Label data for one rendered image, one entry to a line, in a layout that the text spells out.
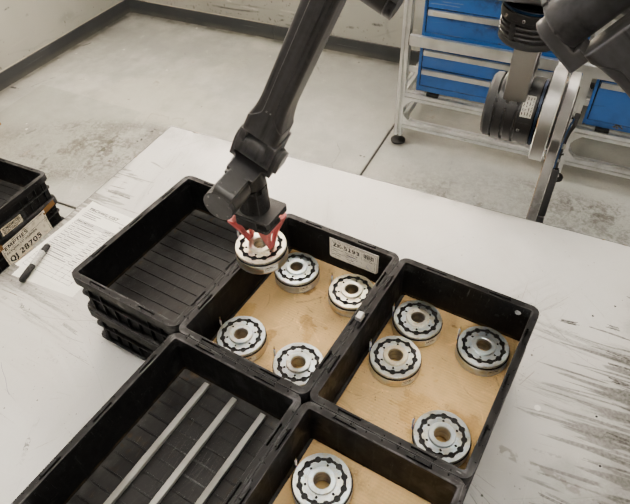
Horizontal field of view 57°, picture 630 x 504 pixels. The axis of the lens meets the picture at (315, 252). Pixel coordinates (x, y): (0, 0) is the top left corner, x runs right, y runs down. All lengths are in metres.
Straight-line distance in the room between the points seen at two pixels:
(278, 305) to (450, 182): 1.84
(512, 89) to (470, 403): 0.64
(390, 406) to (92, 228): 1.04
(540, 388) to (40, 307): 1.22
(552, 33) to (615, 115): 2.25
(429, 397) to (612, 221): 1.97
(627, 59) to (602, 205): 2.38
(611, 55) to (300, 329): 0.81
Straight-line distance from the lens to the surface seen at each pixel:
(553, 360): 1.45
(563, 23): 0.70
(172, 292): 1.37
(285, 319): 1.27
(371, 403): 1.15
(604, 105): 2.94
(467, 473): 1.00
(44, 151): 3.57
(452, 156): 3.17
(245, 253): 1.13
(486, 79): 2.96
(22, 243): 2.30
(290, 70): 0.83
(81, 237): 1.78
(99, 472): 1.17
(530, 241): 1.70
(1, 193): 2.46
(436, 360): 1.22
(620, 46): 0.71
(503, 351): 1.23
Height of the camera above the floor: 1.82
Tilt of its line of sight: 45 degrees down
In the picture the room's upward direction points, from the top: 2 degrees counter-clockwise
